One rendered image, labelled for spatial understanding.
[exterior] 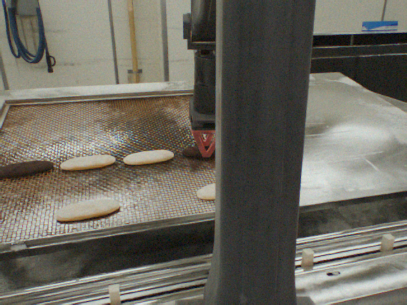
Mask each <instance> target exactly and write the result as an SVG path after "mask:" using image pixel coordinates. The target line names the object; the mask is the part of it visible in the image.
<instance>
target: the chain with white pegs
mask: <svg viewBox="0 0 407 305"><path fill-rule="evenodd" d="M395 240H396V239H395V237H393V236H391V235H390V234H383V237H382V242H381V246H380V249H379V250H374V251H368V252H362V253H360V254H352V255H347V256H343V257H336V258H332V259H326V260H322V261H317V262H313V261H314V252H313V251H312V250H311V248H307V249H303V253H302V258H301V264H300V265H297V266H295V269H296V268H302V267H306V266H312V265H316V264H322V263H325V262H331V261H338V260H342V259H348V258H351V257H357V256H361V255H367V254H376V253H380V252H386V251H390V250H396V249H400V248H406V247H407V245H401V246H398V247H394V243H395ZM204 286H205V284H200V285H194V286H190V287H188V288H186V287H184V288H179V289H175V290H171V291H165V292H159V293H155V294H152V295H150V294H149V295H143V296H139V297H134V298H133V299H131V298H129V299H124V300H121V298H120V288H119V285H118V284H116V285H110V286H109V298H110V302H108V303H104V304H98V305H115V304H121V303H125V302H131V301H137V300H141V299H147V298H150V297H156V296H160V295H166V294H172V293H176V292H182V291H185V290H191V289H195V288H201V287H204Z"/></svg>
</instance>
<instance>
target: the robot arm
mask: <svg viewBox="0 0 407 305"><path fill-rule="evenodd" d="M315 9H316V0H191V13H183V39H187V50H193V54H194V63H195V66H194V85H193V98H190V99H189V113H188V116H189V119H190V125H191V126H190V128H191V133H192V135H193V137H194V139H195V141H196V143H197V145H198V148H199V150H200V152H201V154H202V157H203V158H209V157H210V156H211V154H212V153H213V151H214V150H215V148H216V185H215V236H214V249H213V255H212V262H211V265H210V271H209V275H208V279H207V283H206V284H205V286H204V288H203V299H182V300H175V305H315V303H314V300H313V299H312V298H311V297H310V296H309V295H305V296H296V284H295V261H296V245H297V236H298V220H299V211H300V195H301V180H302V171H303V155H304V146H305V130H306V122H307V105H308V89H309V81H310V65H311V56H312V41H313V32H314V16H315ZM202 134H208V135H207V138H206V139H205V140H204V139H203V138H202ZM214 135H215V138H214V140H213V141H212V144H211V145H210V147H209V149H208V151H206V150H205V148H204V146H208V145H209V144H210V142H211V140H212V138H213V136H214Z"/></svg>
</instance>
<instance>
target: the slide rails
mask: <svg viewBox="0 0 407 305"><path fill-rule="evenodd" d="M386 234H388V233H386ZM389 234H390V235H391V236H393V237H395V239H396V240H395V243H400V242H404V241H407V230H406V231H400V232H396V233H394V232H391V233H389ZM382 237H383V234H379V235H374V236H369V237H364V238H358V239H354V240H348V241H341V242H336V243H330V244H326V245H320V246H316V247H309V248H311V250H312V251H313V252H314V258H317V257H324V256H327V255H333V254H340V253H344V252H350V251H354V250H360V249H364V248H369V247H376V246H381V242H382ZM303 249H307V248H303ZM303 249H299V250H296V261H295V262H298V261H301V258H302V253H303ZM405 252H407V247H406V248H400V249H396V250H390V251H386V252H380V253H376V254H367V255H361V256H357V257H351V258H348V259H342V260H338V261H331V262H325V263H322V264H316V265H312V266H306V267H302V268H296V269H295V274H297V273H303V272H307V271H313V270H316V269H322V268H328V267H332V266H338V265H342V264H348V263H351V262H357V261H363V260H365V261H366V260H370V259H376V258H379V257H386V256H389V255H395V254H401V253H405ZM209 271H210V266H204V267H200V268H193V269H187V270H183V271H176V272H173V273H169V274H163V275H159V276H153V277H149V278H142V279H138V280H132V281H126V282H121V283H115V284H118V285H119V288H120V296H122V295H128V294H134V293H138V292H144V291H148V290H154V289H158V288H163V287H170V286H174V285H180V284H183V283H189V282H194V281H200V280H206V279H208V275H209ZM115 284H111V285H115ZM109 286H110V285H104V286H101V287H94V288H88V289H84V290H77V291H73V292H70V293H66V294H60V295H53V296H49V297H43V298H39V299H33V300H28V301H22V302H15V303H11V304H5V305H79V304H84V303H89V302H92V301H98V300H102V299H108V298H109ZM203 292H204V287H201V288H195V289H191V290H185V291H182V292H176V293H172V294H166V295H160V296H156V297H150V298H147V299H141V300H137V301H131V302H125V303H121V304H115V305H145V304H151V303H154V302H160V301H166V300H169V299H175V298H179V297H185V296H189V295H195V294H200V293H203Z"/></svg>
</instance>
